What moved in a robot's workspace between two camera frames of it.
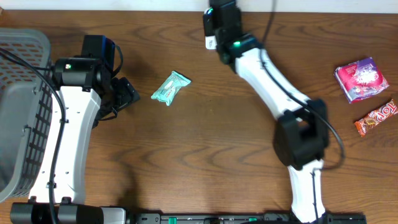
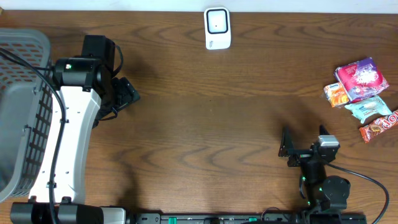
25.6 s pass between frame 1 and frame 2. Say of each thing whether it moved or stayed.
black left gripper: stayed
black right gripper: moved
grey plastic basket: stayed
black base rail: stayed
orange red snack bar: moved
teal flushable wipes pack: moved
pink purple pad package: stayed
